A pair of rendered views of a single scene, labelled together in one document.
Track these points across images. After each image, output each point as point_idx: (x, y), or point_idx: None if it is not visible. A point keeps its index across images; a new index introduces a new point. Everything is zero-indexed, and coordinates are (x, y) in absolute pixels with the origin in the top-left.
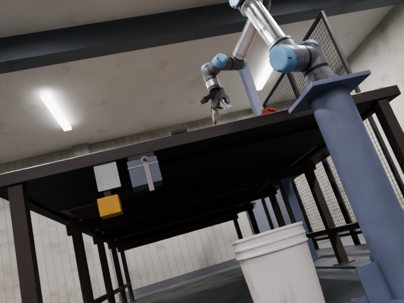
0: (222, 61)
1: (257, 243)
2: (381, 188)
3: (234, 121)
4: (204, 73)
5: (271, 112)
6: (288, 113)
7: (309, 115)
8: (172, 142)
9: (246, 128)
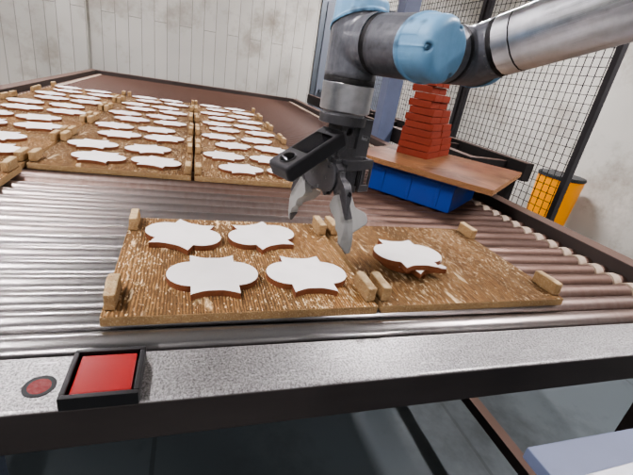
0: (435, 71)
1: None
2: None
3: (342, 385)
4: (338, 40)
5: (468, 369)
6: (509, 380)
7: (552, 387)
8: (54, 436)
9: (365, 408)
